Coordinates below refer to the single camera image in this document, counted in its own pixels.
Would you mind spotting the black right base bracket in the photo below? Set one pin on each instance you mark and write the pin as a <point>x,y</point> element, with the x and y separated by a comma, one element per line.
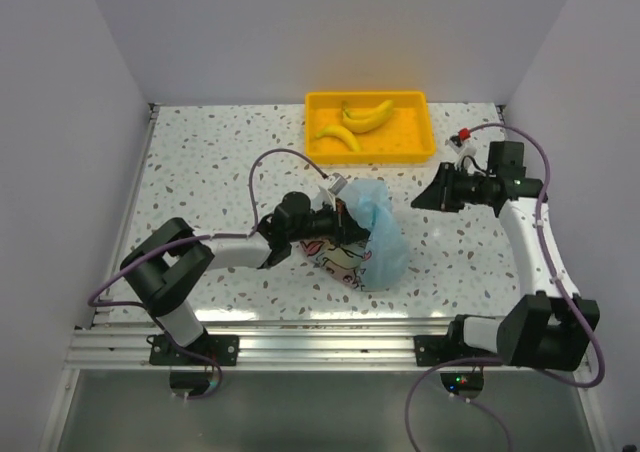
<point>432,349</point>

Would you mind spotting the light blue plastic bag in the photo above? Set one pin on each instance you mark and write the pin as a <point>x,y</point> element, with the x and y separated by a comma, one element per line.
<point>372,264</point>

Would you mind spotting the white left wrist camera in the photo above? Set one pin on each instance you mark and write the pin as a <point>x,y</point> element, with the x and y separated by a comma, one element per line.
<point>330,189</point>

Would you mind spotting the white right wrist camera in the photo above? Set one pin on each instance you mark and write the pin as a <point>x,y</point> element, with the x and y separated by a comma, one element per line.
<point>461,143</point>

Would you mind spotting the single yellow fake banana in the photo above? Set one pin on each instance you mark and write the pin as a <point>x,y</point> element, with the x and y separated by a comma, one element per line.
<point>341,133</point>

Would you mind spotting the yellow plastic tray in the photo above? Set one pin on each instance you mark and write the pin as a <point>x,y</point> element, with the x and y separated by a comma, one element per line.
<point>407,138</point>

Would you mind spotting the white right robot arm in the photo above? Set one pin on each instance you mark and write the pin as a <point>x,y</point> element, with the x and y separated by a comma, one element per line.
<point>547,328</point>

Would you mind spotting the black left base bracket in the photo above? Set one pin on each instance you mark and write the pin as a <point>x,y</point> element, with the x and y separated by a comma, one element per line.
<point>222,349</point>

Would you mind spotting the aluminium mounting rail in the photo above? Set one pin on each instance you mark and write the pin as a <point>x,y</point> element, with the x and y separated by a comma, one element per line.
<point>343,345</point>

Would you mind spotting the black base bracket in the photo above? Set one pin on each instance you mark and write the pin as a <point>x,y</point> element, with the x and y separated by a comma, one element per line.
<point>222,349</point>
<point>432,349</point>

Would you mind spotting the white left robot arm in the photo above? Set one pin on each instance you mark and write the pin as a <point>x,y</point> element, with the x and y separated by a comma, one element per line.
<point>164,269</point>

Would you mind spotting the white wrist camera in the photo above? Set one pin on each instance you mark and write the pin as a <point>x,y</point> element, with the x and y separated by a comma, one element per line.
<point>330,189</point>
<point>461,143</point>

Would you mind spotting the yellow fake banana bunch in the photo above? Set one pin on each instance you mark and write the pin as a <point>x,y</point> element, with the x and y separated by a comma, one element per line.
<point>364,121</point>

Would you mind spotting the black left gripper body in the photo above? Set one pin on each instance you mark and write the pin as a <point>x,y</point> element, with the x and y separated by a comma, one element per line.
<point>319,225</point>

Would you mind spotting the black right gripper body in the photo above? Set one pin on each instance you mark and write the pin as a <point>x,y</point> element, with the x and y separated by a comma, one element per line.
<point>468,189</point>

